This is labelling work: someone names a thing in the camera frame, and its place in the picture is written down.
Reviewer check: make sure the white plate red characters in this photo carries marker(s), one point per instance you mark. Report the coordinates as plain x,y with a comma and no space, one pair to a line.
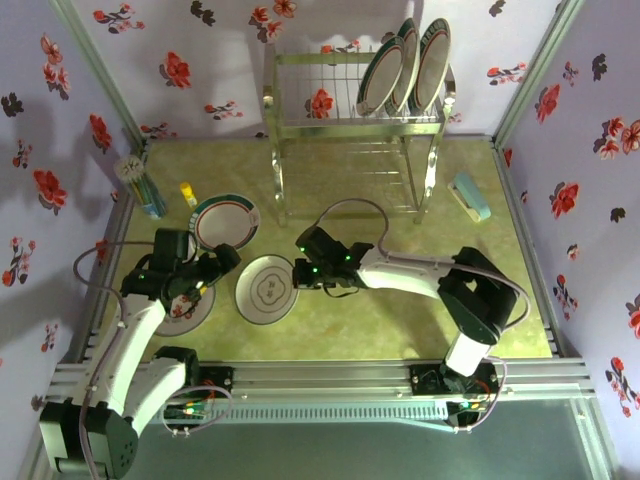
185,322

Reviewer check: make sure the white plate grey quatrefoil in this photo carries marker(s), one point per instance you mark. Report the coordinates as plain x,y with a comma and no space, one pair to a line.
265,290

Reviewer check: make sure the white plate half green rim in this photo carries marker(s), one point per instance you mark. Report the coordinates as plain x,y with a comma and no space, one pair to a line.
225,222

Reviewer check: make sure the white plate green red rings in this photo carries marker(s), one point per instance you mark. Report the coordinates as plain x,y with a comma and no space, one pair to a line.
380,75

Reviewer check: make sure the white plate dark green rim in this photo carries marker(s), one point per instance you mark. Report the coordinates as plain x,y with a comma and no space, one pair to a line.
410,55

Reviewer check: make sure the white plate green lettered rim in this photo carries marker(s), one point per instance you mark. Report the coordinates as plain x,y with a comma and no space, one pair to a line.
435,65

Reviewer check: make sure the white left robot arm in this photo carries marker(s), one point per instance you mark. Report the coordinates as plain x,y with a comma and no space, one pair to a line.
130,345

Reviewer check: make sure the cup of coloured sticks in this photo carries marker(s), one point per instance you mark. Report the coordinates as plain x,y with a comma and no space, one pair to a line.
147,197

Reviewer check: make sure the yellow glue stick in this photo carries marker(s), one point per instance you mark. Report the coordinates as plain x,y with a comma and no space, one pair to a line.
189,194

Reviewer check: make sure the blue and cream stapler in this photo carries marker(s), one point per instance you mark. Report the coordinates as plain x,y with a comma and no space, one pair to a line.
472,197

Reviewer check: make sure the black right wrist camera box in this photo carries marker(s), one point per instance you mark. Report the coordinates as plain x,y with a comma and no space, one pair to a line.
322,242

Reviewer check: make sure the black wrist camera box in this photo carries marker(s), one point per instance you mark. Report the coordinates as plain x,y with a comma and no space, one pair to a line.
172,245
322,242

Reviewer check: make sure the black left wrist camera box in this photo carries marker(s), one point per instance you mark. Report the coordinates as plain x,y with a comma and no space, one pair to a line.
172,245

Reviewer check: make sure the aluminium table side rail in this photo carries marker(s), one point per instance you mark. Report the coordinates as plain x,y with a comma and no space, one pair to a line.
90,330
529,250

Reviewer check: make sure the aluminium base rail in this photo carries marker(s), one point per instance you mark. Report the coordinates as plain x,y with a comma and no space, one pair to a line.
325,377

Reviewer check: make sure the aluminium frame post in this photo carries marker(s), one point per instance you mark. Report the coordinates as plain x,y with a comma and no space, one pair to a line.
97,60
542,60

